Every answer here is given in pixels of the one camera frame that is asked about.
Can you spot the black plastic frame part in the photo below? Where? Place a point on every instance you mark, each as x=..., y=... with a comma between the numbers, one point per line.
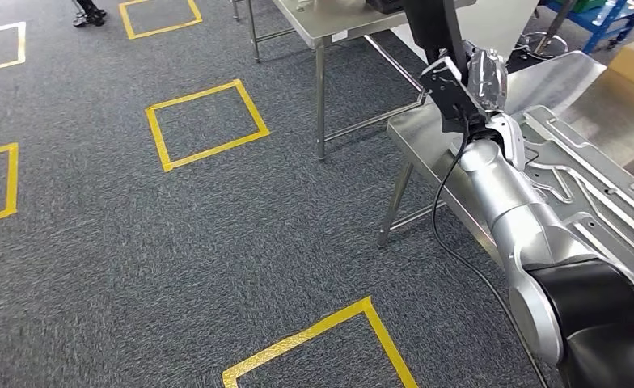
x=435, y=27

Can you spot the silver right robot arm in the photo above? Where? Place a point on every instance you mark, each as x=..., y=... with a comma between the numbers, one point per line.
x=520, y=214

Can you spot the steel workbench table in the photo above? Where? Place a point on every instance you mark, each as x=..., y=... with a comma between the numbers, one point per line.
x=552, y=80

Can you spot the blue metal shelf rack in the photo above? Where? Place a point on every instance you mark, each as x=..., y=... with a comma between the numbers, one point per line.
x=595, y=24

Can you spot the steel side table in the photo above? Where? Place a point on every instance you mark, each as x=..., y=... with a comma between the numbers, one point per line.
x=338, y=21

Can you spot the black tray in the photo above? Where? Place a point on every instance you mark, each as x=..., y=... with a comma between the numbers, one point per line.
x=384, y=6

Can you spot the aluminium grooved fixture plate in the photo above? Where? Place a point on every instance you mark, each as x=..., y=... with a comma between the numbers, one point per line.
x=590, y=160

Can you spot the person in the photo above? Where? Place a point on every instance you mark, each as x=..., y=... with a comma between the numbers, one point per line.
x=89, y=13

